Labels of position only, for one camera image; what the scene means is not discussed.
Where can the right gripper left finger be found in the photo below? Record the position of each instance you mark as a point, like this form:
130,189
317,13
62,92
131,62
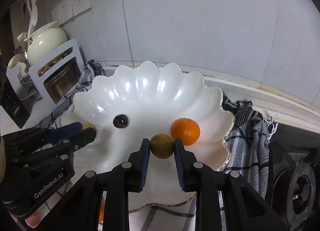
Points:
139,167

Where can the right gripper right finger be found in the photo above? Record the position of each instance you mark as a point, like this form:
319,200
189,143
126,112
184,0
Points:
184,165

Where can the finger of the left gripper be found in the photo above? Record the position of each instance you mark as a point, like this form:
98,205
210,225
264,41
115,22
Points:
80,139
56,135

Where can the yellow-brown longan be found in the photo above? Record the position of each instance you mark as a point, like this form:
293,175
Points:
162,146

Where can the orange mandarin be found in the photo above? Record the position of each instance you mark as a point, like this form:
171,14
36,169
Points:
185,129
101,214

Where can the dark grape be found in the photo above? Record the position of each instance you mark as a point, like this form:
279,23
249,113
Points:
121,121

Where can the checkered kitchen cloth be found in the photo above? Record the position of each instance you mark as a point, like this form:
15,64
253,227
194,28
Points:
247,141

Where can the operator hand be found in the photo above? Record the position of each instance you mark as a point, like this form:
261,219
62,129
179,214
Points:
32,221

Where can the steel pot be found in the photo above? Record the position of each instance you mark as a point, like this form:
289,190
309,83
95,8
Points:
61,81

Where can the white scalloped bowl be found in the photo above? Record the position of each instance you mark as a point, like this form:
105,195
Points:
153,98

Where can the black knife block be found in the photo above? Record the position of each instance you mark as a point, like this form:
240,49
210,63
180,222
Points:
13,106

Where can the cream ceramic pot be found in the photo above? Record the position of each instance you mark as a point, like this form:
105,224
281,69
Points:
43,40

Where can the gas stove burner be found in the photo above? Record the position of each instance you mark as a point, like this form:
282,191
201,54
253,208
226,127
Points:
293,183

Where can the white hanging spoon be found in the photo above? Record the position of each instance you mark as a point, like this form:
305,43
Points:
32,8

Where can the white rack frame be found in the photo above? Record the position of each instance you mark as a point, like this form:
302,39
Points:
50,63

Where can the white wall socket panel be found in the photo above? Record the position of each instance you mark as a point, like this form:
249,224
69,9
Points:
68,9

